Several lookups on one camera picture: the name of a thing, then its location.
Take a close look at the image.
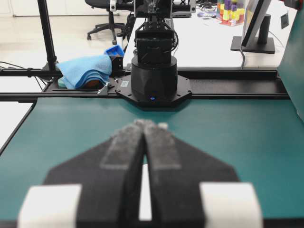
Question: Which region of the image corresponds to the black computer monitor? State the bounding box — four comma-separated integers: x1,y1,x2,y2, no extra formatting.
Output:
230,0,275,54

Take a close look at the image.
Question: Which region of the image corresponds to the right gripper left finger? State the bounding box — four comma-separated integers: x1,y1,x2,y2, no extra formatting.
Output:
18,123,144,228

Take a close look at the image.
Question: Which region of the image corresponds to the blue folded cloth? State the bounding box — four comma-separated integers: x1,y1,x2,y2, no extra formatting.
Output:
57,55,112,89

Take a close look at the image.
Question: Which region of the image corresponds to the black office chair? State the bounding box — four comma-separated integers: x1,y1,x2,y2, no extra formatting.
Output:
85,0,126,45

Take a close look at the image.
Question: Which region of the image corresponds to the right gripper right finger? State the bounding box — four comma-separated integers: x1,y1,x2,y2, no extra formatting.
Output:
143,120,263,228

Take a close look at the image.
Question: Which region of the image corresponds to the black vertical frame pole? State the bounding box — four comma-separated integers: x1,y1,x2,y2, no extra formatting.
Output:
37,0,57,71

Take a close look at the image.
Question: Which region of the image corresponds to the colourful block toy box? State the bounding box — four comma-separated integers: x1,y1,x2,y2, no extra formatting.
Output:
216,0,246,26

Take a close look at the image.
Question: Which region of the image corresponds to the blue plastic tray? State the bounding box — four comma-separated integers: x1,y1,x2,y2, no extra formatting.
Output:
104,45,124,57

